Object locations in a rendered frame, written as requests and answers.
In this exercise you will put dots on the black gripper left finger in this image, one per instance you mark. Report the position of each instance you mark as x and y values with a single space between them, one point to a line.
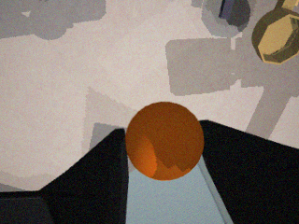
92 191

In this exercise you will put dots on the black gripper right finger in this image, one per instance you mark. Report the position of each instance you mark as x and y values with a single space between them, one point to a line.
258 179

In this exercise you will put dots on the brown ball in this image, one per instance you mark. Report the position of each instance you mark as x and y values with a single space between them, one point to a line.
164 140

